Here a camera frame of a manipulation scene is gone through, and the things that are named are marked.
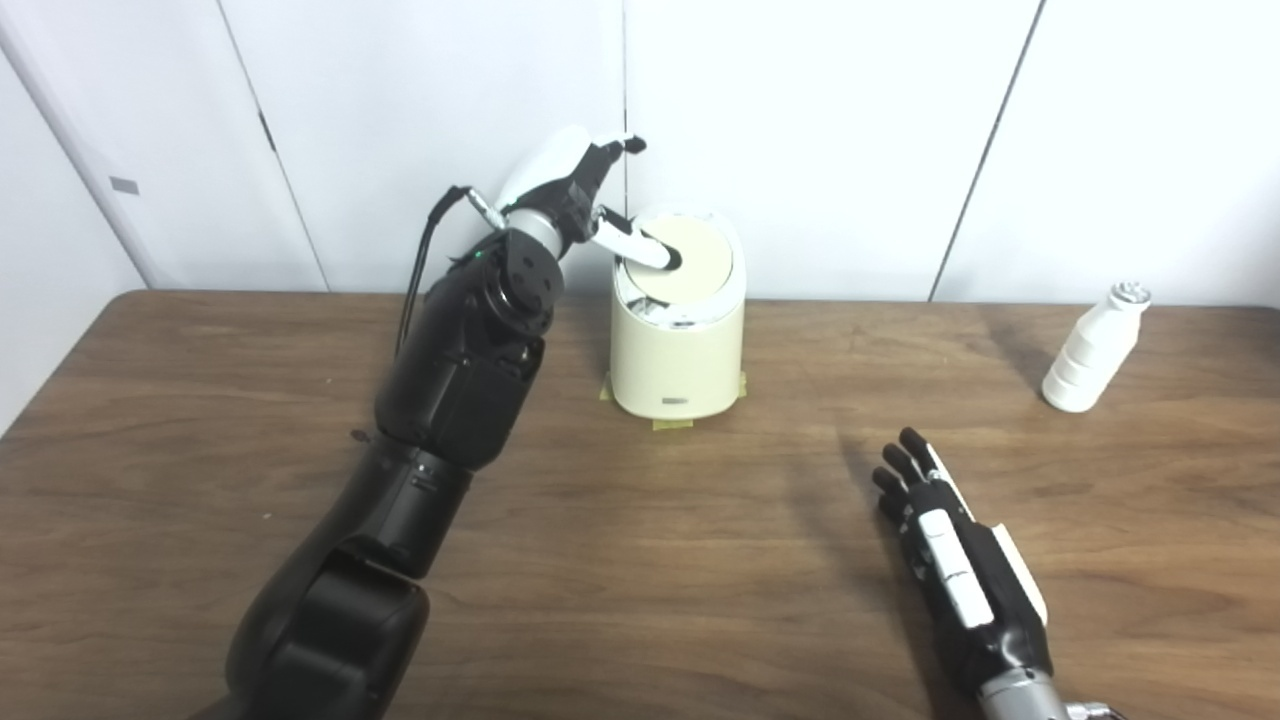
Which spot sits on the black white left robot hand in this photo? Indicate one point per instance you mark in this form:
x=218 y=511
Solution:
x=545 y=170

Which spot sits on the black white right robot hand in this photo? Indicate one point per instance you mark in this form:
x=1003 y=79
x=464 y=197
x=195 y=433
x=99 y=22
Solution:
x=985 y=600

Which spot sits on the round cream bin lid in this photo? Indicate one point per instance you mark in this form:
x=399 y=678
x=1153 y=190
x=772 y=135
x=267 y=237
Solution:
x=708 y=250

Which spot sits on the small white plastic bottle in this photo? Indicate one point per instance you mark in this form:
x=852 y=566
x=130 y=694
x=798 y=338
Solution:
x=1090 y=355

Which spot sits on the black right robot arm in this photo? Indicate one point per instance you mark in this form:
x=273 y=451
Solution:
x=1020 y=698

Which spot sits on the cream-colored plastic bin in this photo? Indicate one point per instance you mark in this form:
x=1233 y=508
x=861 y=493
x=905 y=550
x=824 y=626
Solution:
x=678 y=360

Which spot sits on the black wall panel clip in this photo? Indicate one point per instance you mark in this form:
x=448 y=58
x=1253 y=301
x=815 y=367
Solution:
x=267 y=130

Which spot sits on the small grey wall label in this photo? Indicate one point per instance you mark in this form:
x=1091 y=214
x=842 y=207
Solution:
x=124 y=186

